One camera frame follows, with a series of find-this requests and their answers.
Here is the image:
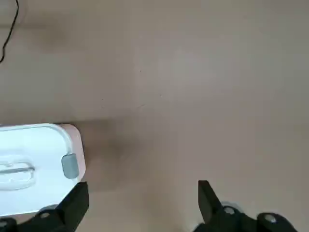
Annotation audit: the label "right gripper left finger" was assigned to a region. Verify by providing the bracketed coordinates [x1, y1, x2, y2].
[0, 181, 89, 232]

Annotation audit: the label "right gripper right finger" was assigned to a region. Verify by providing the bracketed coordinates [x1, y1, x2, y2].
[193, 180, 299, 232]

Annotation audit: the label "white bin lid grey latches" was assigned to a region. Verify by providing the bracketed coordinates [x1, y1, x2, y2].
[0, 123, 82, 216]

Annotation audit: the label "thin black lamp cable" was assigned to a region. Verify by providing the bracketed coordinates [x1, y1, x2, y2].
[0, 0, 20, 64]

